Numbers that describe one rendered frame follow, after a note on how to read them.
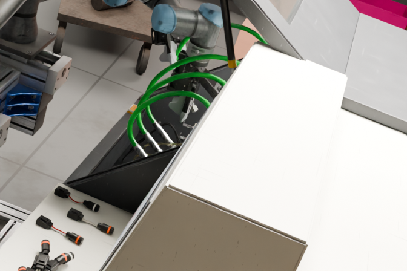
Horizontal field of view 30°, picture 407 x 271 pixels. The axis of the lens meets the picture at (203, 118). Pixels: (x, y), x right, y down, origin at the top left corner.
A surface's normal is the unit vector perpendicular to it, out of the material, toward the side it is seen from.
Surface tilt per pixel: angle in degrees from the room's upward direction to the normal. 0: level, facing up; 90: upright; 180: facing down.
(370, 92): 0
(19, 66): 90
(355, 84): 0
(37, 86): 90
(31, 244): 0
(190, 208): 90
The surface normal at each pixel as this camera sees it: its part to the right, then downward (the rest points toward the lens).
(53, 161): 0.29, -0.84
